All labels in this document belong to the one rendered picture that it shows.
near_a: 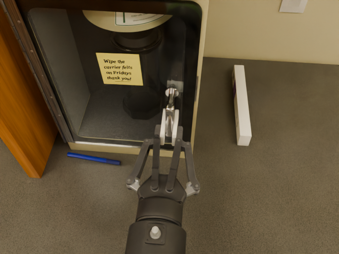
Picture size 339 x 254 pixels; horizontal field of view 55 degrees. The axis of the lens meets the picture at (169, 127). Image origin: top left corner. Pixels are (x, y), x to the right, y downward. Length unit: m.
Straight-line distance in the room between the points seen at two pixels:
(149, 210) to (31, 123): 0.39
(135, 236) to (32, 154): 0.39
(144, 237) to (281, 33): 0.81
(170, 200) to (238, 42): 0.70
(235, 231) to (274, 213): 0.10
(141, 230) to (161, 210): 0.04
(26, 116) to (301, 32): 0.82
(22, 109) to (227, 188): 0.50
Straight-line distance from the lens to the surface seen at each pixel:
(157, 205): 0.52
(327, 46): 1.18
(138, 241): 0.50
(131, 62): 0.59
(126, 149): 0.84
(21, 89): 0.75
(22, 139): 0.77
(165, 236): 0.49
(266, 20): 1.07
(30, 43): 0.63
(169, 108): 0.59
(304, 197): 0.85
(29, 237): 0.82
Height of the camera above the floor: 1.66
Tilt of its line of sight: 53 degrees down
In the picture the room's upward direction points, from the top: straight up
